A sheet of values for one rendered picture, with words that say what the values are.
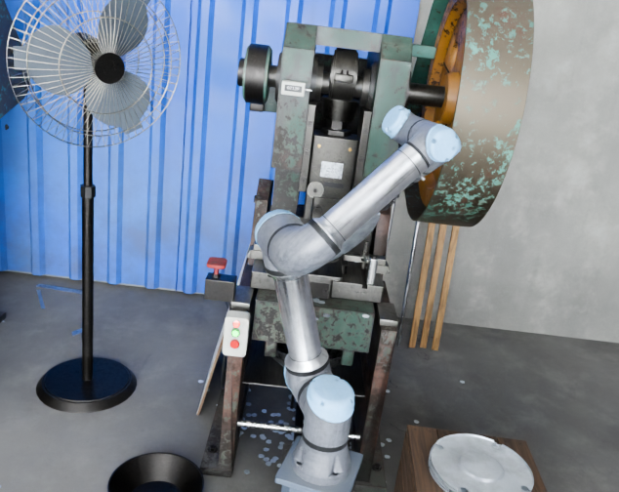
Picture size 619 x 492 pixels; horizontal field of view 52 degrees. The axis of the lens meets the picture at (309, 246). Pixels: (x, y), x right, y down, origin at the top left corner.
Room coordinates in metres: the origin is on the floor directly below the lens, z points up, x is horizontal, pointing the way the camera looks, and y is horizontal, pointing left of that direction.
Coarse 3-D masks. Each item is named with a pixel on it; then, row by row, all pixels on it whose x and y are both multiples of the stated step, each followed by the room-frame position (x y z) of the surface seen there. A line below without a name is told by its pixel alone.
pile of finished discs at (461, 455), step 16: (432, 448) 1.57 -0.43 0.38; (448, 448) 1.58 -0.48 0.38; (464, 448) 1.59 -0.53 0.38; (480, 448) 1.60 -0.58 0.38; (496, 448) 1.61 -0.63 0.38; (432, 464) 1.50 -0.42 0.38; (448, 464) 1.51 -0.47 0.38; (464, 464) 1.51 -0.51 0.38; (480, 464) 1.52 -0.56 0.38; (496, 464) 1.53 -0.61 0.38; (512, 464) 1.55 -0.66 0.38; (448, 480) 1.44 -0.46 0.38; (464, 480) 1.45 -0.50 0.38; (480, 480) 1.45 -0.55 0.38; (496, 480) 1.46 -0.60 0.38; (512, 480) 1.47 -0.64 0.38; (528, 480) 1.48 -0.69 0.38
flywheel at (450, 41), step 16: (464, 0) 2.10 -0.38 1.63; (448, 16) 2.28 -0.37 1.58; (464, 16) 2.19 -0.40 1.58; (448, 32) 2.33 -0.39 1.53; (464, 32) 2.14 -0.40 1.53; (448, 48) 2.35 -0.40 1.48; (432, 64) 2.43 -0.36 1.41; (448, 64) 2.30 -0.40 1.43; (432, 80) 2.42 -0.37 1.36; (448, 80) 2.07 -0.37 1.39; (448, 96) 2.05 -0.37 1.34; (432, 112) 2.40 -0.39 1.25; (448, 112) 2.05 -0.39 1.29; (432, 176) 2.20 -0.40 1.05; (432, 192) 2.00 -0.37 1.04
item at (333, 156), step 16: (320, 144) 2.03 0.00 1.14; (336, 144) 2.03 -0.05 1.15; (352, 144) 2.03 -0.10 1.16; (320, 160) 2.03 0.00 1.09; (336, 160) 2.03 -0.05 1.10; (352, 160) 2.03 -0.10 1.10; (320, 176) 2.03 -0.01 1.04; (336, 176) 2.03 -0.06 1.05; (352, 176) 2.03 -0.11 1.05; (320, 192) 2.02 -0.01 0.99; (336, 192) 2.03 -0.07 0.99; (304, 208) 2.03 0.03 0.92; (320, 208) 2.00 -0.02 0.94
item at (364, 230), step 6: (378, 216) 1.80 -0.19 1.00; (372, 222) 1.80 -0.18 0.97; (360, 228) 1.79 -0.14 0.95; (366, 228) 1.82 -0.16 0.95; (372, 228) 1.84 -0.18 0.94; (354, 234) 1.80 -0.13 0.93; (360, 234) 1.82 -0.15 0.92; (366, 234) 1.85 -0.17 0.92; (348, 240) 1.80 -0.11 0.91; (354, 240) 1.83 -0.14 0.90; (360, 240) 1.85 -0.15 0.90; (348, 246) 1.83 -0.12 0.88; (354, 246) 1.86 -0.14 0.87; (336, 258) 1.85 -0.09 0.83
